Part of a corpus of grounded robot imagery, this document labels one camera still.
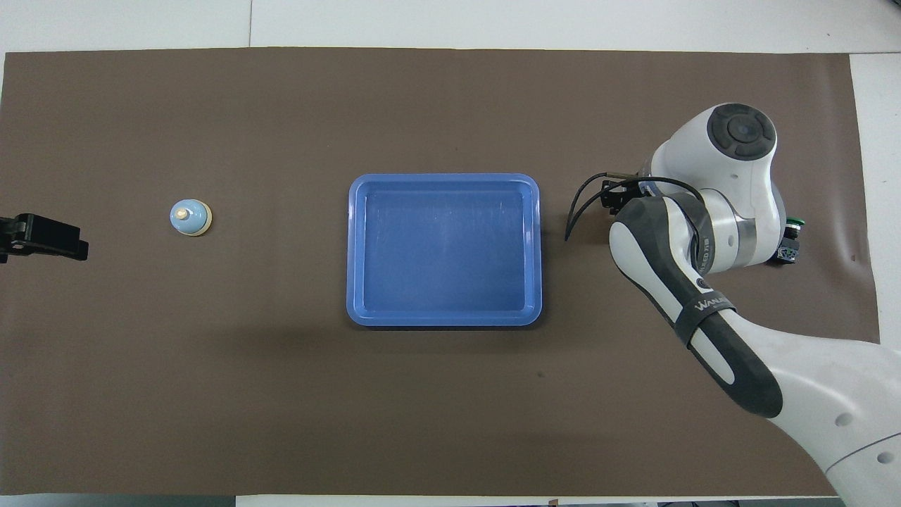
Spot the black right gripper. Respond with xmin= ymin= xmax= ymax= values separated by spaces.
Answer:
xmin=600 ymin=180 xmax=645 ymax=216

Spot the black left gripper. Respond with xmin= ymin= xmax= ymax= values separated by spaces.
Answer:
xmin=0 ymin=213 xmax=90 ymax=264

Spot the green cap push button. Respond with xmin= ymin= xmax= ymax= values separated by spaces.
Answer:
xmin=777 ymin=219 xmax=807 ymax=265

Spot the light blue service bell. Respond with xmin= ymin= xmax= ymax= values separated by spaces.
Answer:
xmin=170 ymin=200 xmax=213 ymax=238

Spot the blue plastic tray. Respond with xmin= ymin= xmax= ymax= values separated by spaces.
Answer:
xmin=346 ymin=173 xmax=543 ymax=328

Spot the brown table mat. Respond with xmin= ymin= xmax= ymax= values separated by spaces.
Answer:
xmin=0 ymin=46 xmax=881 ymax=497

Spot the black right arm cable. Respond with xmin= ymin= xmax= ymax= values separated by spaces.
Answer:
xmin=565 ymin=172 xmax=706 ymax=244

